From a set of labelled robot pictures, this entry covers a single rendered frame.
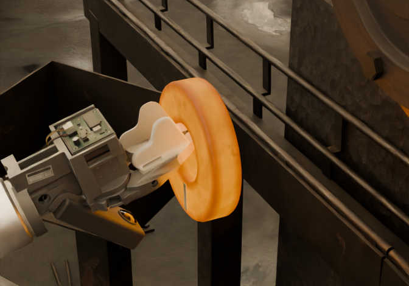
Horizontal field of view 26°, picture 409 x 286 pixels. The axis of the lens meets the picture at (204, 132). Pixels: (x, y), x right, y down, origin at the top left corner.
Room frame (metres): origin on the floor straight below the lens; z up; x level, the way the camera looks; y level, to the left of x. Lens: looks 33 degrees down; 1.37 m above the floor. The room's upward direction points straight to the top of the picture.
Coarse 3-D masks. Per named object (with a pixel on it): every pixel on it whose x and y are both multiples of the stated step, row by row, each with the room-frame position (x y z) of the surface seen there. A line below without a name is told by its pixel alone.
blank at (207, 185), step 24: (168, 96) 0.84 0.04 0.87; (192, 96) 0.79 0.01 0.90; (216, 96) 0.79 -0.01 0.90; (192, 120) 0.78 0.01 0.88; (216, 120) 0.76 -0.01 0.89; (216, 144) 0.75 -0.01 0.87; (192, 168) 0.81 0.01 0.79; (216, 168) 0.73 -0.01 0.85; (240, 168) 0.74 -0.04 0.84; (192, 192) 0.77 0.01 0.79; (216, 192) 0.73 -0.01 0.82; (192, 216) 0.77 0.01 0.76; (216, 216) 0.74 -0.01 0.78
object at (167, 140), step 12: (156, 120) 0.77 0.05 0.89; (168, 120) 0.77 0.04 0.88; (156, 132) 0.76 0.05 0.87; (168, 132) 0.77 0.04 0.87; (180, 132) 0.78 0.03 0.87; (156, 144) 0.76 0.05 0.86; (168, 144) 0.77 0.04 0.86; (180, 144) 0.77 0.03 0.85; (192, 144) 0.78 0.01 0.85; (132, 156) 0.75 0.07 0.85; (144, 156) 0.76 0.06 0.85; (156, 156) 0.76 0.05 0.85; (168, 156) 0.76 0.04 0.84; (180, 156) 0.77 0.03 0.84; (144, 168) 0.75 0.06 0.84
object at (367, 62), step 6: (366, 54) 0.69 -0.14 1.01; (372, 54) 0.68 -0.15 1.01; (366, 60) 0.68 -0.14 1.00; (372, 60) 0.68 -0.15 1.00; (378, 60) 0.68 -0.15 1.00; (366, 66) 0.68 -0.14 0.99; (372, 66) 0.68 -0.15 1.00; (378, 66) 0.67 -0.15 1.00; (366, 72) 0.68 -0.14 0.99; (372, 72) 0.67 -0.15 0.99; (378, 72) 0.67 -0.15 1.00; (372, 78) 0.68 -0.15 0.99; (378, 78) 0.68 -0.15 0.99
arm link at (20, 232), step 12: (0, 180) 0.72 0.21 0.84; (0, 192) 0.70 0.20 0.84; (12, 192) 0.71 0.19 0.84; (0, 204) 0.69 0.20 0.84; (12, 204) 0.69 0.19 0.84; (0, 216) 0.68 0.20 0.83; (12, 216) 0.68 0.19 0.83; (24, 216) 0.69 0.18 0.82; (0, 228) 0.68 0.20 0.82; (12, 228) 0.68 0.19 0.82; (24, 228) 0.68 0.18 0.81; (0, 240) 0.67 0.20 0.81; (12, 240) 0.68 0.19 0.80; (24, 240) 0.68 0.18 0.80; (0, 252) 0.67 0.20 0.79; (12, 252) 0.69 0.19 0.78
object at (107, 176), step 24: (72, 120) 0.78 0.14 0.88; (96, 120) 0.76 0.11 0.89; (48, 144) 0.74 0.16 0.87; (72, 144) 0.74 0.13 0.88; (96, 144) 0.72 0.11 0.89; (120, 144) 0.74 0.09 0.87; (24, 168) 0.72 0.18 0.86; (48, 168) 0.72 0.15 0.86; (72, 168) 0.72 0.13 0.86; (96, 168) 0.73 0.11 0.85; (120, 168) 0.74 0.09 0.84; (24, 192) 0.70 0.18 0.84; (48, 192) 0.72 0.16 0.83; (72, 192) 0.73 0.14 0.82; (96, 192) 0.72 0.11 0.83; (120, 192) 0.73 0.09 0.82
